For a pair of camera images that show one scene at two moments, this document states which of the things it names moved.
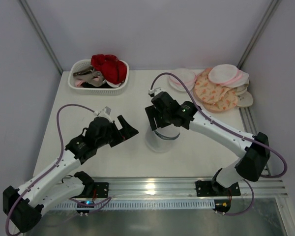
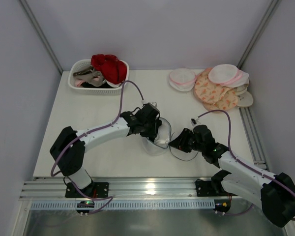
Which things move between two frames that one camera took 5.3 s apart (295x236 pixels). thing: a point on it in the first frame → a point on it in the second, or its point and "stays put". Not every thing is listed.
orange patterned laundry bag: (215, 97) stays put
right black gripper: (157, 116) → (185, 140)
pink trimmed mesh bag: (188, 76) stays put
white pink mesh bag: (229, 75) stays put
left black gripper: (117, 132) → (155, 128)
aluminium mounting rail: (129, 187) stays put
